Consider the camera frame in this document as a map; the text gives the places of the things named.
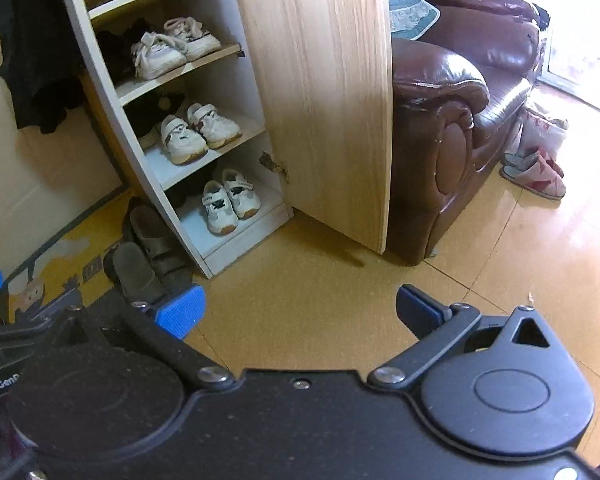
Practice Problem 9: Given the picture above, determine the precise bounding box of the teal lace-trimmed cloth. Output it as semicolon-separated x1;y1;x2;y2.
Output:
384;0;442;41

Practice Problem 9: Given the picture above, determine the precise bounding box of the glass balcony door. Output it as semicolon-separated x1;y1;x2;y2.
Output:
500;0;600;123

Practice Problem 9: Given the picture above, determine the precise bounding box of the wooden cabinet door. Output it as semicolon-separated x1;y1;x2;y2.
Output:
227;0;395;256

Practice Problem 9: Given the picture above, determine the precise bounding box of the black hanging garment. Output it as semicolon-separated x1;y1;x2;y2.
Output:
0;0;98;135

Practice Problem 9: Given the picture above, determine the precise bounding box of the yellow cartoon floor mat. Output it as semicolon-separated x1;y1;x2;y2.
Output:
0;187;141;328

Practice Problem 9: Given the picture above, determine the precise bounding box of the brown leather sofa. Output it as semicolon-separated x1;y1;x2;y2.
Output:
387;0;551;267

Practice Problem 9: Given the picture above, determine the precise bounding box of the white printed sack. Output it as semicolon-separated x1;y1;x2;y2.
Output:
520;105;570;158

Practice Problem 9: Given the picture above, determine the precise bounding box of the cream lace-up sneaker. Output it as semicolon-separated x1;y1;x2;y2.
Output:
131;31;188;81
162;16;222;62

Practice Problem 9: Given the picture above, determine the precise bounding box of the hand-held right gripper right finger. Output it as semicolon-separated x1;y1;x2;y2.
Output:
369;284;561;391

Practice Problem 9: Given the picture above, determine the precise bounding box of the white shoe cabinet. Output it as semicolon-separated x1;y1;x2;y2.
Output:
50;0;295;280

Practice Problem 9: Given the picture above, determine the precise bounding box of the dark sandal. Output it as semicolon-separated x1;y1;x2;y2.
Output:
103;241;170;307
122;196;197;286

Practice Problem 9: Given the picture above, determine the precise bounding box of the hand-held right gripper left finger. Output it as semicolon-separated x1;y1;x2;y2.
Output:
45;284;235;392

